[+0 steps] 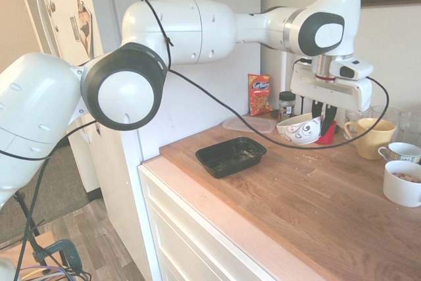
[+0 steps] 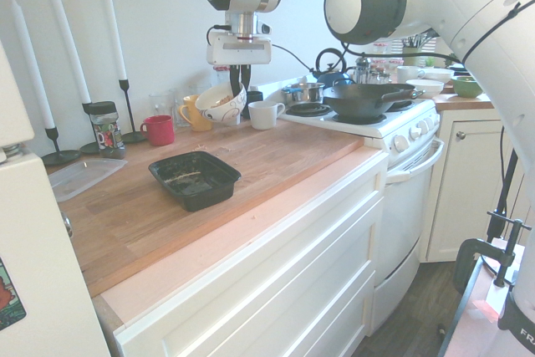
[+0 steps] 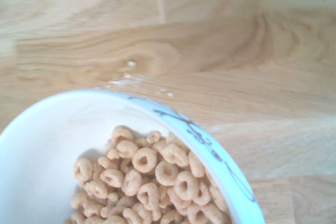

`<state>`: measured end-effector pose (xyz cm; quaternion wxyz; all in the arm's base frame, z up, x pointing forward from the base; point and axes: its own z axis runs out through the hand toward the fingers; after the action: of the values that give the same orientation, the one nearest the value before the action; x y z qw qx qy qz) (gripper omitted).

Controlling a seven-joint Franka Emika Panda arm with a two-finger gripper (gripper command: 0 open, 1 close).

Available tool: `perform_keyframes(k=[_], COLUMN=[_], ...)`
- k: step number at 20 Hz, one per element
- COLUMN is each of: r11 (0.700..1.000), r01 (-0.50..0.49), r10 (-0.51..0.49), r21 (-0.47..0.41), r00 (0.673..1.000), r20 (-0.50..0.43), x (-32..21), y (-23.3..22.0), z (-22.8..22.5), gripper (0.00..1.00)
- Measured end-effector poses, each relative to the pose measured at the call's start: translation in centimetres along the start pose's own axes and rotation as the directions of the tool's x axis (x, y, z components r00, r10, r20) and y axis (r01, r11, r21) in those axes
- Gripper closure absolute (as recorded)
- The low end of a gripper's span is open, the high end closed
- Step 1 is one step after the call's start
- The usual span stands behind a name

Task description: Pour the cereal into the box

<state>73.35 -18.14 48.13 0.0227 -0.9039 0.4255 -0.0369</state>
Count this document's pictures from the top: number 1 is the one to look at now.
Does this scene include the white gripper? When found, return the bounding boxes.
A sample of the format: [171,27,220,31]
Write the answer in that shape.
[291,63,373,138]

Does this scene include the white bowl with swirl pattern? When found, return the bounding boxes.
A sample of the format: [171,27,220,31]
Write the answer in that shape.
[276,112,323,146]

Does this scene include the brown cereal flakes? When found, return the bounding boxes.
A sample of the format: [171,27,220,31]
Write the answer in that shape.
[393,172,421,184]

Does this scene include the red mug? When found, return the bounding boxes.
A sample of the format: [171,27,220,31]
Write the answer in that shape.
[314,119,338,145]

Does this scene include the clear drinking glass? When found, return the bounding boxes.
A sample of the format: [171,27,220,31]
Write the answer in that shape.
[397,111,421,149]
[343,105,372,140]
[371,105,401,124]

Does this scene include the spice jar with black lid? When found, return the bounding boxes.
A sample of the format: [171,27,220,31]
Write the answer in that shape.
[278,91,296,122]

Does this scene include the yellow mug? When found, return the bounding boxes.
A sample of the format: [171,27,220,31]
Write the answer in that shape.
[344,117,397,160]

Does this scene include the orange snack bag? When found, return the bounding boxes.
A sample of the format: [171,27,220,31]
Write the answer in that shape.
[247,73,272,116]

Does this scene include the clear plastic container lid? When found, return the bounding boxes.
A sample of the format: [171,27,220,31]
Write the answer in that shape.
[222,115,278,134]

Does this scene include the white cup with blue pattern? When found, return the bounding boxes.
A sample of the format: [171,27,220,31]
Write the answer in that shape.
[377,141,421,165]

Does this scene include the wooden butcher block board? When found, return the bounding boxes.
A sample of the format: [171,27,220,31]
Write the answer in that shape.
[159,111,421,281]

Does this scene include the plain white mug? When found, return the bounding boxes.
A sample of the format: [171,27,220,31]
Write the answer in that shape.
[383,160,421,208]

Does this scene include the black plastic food container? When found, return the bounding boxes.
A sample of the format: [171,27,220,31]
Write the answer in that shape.
[195,136,268,180]

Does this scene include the white drawer cabinet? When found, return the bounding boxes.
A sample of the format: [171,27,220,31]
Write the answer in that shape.
[137,155,333,281]

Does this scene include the large photo fridge magnet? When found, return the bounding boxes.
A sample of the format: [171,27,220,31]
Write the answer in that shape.
[76,0,95,58]

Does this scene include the small photo fridge magnet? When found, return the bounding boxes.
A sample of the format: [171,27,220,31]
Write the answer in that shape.
[70,16,82,42]

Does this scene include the grey floor rug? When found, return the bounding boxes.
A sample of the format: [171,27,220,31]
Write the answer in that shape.
[19,144,90,229]

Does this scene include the dark green C clamp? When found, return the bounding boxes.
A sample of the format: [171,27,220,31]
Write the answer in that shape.
[32,240,83,275]

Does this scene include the black stand pole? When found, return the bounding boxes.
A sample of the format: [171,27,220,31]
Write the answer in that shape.
[12,190,45,262]

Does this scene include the robot mounting table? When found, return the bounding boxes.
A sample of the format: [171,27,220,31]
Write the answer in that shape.
[0,230,72,268]

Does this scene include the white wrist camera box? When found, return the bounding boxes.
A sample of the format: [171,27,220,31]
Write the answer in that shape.
[330,59,375,81]

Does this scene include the green cable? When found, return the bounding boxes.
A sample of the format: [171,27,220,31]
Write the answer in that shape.
[18,159,47,275]

